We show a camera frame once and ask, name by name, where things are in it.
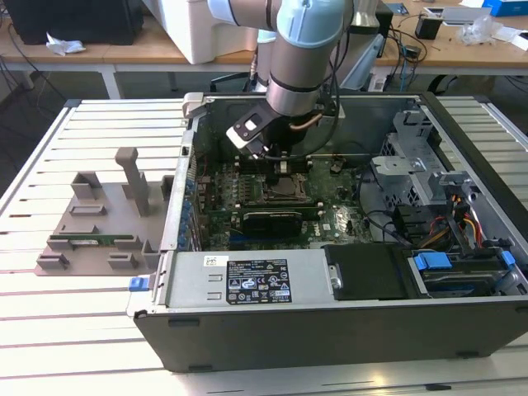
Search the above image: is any open black PC case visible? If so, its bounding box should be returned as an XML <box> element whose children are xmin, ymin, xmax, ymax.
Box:
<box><xmin>125</xmin><ymin>91</ymin><xmax>528</xmax><ymax>375</ymax></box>

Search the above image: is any flat grey tray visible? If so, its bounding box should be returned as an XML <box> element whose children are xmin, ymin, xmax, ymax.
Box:
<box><xmin>441</xmin><ymin>4</ymin><xmax>493</xmax><ymax>26</ymax></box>

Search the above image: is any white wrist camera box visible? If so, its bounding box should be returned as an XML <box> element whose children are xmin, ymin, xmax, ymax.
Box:
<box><xmin>225</xmin><ymin>105</ymin><xmax>274</xmax><ymax>157</ymax></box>

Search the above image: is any white paper card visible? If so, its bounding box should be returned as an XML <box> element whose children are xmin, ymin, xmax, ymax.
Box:
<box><xmin>493</xmin><ymin>27</ymin><xmax>528</xmax><ymax>51</ymax></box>

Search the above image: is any large black equipment case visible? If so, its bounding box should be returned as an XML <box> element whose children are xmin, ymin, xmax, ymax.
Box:
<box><xmin>7</xmin><ymin>0</ymin><xmax>144</xmax><ymax>45</ymax></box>

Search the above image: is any black plastic bay shroud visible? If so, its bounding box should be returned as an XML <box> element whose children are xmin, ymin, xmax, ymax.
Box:
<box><xmin>320</xmin><ymin>243</ymin><xmax>414</xmax><ymax>302</ymax></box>

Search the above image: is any white plastic machine housing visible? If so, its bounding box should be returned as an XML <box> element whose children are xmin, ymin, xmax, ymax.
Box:
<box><xmin>146</xmin><ymin>0</ymin><xmax>271</xmax><ymax>65</ymax></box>

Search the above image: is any silver chipset heatsink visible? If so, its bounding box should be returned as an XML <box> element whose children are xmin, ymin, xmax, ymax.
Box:
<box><xmin>332</xmin><ymin>207</ymin><xmax>356</xmax><ymax>236</ymax></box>

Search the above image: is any hard disk blue carrier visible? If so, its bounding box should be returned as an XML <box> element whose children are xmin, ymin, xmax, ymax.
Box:
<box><xmin>407</xmin><ymin>250</ymin><xmax>516</xmax><ymax>299</ymax></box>

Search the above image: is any silver metal drive cage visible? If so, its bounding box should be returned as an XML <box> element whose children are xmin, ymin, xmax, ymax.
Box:
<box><xmin>368</xmin><ymin>107</ymin><xmax>474</xmax><ymax>218</ymax></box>

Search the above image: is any small black box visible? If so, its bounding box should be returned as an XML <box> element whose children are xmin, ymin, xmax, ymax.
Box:
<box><xmin>414</xmin><ymin>14</ymin><xmax>443</xmax><ymax>41</ymax></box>

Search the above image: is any black chair base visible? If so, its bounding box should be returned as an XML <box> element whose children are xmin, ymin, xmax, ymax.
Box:
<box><xmin>210</xmin><ymin>73</ymin><xmax>253</xmax><ymax>92</ymax></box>
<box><xmin>427</xmin><ymin>73</ymin><xmax>457</xmax><ymax>97</ymax></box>

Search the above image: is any grey parts rack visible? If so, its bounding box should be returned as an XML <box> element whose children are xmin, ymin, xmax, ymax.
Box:
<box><xmin>33</xmin><ymin>146</ymin><xmax>177</xmax><ymax>277</ymax></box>

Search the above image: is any yellow power wire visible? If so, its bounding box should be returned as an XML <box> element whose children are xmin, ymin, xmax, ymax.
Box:
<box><xmin>451</xmin><ymin>197</ymin><xmax>483</xmax><ymax>248</ymax></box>

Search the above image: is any blue cardboard box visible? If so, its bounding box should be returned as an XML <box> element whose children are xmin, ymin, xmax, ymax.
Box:
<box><xmin>482</xmin><ymin>0</ymin><xmax>528</xmax><ymax>17</ymax></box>

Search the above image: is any black graphics card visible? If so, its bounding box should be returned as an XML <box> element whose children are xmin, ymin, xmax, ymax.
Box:
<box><xmin>240</xmin><ymin>209</ymin><xmax>305</xmax><ymax>239</ymax></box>

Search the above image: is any green motherboard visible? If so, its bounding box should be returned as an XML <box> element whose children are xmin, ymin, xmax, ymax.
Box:
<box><xmin>192</xmin><ymin>153</ymin><xmax>375</xmax><ymax>252</ymax></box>

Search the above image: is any wooden desk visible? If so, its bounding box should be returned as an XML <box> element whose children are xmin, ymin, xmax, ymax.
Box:
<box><xmin>0</xmin><ymin>16</ymin><xmax>265</xmax><ymax>100</ymax></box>
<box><xmin>370</xmin><ymin>0</ymin><xmax>528</xmax><ymax>79</ymax></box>

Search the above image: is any CPU socket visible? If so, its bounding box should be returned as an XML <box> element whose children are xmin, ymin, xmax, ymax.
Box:
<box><xmin>260</xmin><ymin>172</ymin><xmax>314</xmax><ymax>205</ymax></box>

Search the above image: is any black upright box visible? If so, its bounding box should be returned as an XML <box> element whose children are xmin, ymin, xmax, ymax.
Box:
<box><xmin>375</xmin><ymin>10</ymin><xmax>395</xmax><ymax>59</ymax></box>

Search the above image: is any crumpled white paper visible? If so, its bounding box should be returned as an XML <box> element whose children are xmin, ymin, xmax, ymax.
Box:
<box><xmin>45</xmin><ymin>31</ymin><xmax>87</xmax><ymax>57</ymax></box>

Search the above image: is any pale grey teach pendant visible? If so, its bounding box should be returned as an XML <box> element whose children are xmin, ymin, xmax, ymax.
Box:
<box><xmin>340</xmin><ymin>33</ymin><xmax>389</xmax><ymax>92</ymax></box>

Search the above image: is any silver power supply unit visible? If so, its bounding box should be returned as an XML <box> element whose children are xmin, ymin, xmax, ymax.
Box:
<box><xmin>163</xmin><ymin>249</ymin><xmax>336</xmax><ymax>309</ymax></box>

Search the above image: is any clear plastic bag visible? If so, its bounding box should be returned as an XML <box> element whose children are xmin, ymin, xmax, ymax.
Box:
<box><xmin>457</xmin><ymin>16</ymin><xmax>504</xmax><ymax>46</ymax></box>

